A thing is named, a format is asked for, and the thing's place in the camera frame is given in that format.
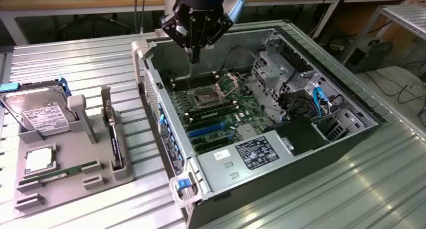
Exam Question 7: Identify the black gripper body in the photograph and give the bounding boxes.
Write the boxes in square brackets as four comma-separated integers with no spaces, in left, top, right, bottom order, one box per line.
[172,0,227,25]

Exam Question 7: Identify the black graphics card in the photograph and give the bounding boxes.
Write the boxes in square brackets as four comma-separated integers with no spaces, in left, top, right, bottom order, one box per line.
[100,85,125,170]

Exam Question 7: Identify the black RAM slot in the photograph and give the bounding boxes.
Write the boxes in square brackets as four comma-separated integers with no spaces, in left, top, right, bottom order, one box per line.
[184,101,236,115]
[168,73,219,84]
[171,78,220,91]

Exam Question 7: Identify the metal socket cover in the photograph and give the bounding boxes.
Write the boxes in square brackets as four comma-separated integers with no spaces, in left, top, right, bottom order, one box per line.
[214,73,239,95]

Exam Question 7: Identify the black chair base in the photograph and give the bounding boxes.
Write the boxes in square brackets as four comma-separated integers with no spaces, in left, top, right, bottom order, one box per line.
[55,13,131,38]

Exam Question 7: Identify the metal disk bay cage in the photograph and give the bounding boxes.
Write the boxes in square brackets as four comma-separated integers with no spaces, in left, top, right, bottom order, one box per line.
[251,49,294,95]

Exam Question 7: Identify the CPU socket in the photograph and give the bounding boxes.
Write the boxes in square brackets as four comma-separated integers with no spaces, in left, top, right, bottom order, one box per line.
[191,88,216,105]

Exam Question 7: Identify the installed RAM stick with label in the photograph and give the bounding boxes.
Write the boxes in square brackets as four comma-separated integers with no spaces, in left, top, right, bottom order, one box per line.
[188,106,240,122]

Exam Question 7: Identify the green motherboard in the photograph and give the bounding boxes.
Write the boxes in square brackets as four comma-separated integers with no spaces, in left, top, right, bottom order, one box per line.
[165,69,276,156]

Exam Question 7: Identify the blue expansion slot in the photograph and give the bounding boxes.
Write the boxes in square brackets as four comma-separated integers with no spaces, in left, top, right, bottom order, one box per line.
[187,124,227,138]

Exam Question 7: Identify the silver chipset heat sink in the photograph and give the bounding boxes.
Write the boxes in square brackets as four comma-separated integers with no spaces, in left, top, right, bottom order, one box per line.
[238,125,262,140]

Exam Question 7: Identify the black plastic shroud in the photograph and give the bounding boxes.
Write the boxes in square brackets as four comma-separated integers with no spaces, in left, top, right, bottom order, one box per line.
[275,118,330,157]

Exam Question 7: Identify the black bag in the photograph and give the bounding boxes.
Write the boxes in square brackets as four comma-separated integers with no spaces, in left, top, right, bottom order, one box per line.
[367,39,395,65]

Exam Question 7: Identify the silver hard disk with label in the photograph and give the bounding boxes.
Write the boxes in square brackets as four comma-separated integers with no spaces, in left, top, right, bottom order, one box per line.
[1,86,72,138]

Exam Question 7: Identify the perforated metal disk bay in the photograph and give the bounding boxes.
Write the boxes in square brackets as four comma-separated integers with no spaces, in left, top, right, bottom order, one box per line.
[312,108,367,143]

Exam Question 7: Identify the grey power supply with label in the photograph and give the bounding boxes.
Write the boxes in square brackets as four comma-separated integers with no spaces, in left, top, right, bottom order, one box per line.
[195,131,295,194]

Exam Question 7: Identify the metal slat side table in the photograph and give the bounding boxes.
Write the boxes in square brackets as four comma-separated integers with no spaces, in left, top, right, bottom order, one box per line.
[364,5,426,55]

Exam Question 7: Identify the grey parts rack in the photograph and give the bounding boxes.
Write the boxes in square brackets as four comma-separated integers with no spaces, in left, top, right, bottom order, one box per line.
[12,85,136,213]

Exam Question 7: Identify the open black PC case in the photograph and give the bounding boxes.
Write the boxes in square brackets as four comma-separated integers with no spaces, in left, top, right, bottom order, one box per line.
[131,19,388,224]

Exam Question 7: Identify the silver CPU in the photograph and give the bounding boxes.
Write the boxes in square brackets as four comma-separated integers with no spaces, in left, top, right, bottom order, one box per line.
[25,149,56,172]

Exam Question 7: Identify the green RAM stick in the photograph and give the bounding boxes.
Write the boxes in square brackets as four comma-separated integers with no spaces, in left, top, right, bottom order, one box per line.
[19,163,96,187]

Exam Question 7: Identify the thin black looped wire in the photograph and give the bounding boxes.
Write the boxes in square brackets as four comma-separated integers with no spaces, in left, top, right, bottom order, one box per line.
[223,45,258,73]

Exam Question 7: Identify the grey hanging cable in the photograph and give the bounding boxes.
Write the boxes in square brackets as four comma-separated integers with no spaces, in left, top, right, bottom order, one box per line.
[132,0,148,34]

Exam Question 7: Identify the wooden desk with white frame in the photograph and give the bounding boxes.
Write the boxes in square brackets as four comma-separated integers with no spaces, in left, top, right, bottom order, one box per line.
[0,0,417,45]

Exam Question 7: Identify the black hanging cable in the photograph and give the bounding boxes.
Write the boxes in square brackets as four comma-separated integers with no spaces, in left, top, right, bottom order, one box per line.
[311,0,334,38]

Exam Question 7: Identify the black wire bundle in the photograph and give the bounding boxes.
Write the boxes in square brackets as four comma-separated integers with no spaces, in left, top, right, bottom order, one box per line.
[278,91,315,120]

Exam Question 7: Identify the blue wire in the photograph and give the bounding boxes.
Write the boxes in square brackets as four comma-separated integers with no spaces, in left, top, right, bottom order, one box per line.
[311,86,326,118]

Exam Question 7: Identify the blue disk bracket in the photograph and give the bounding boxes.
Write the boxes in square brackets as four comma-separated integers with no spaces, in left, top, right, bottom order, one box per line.
[0,76,72,110]

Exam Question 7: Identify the black floor cables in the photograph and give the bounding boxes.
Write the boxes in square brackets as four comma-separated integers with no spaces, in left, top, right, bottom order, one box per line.
[375,61,426,100]

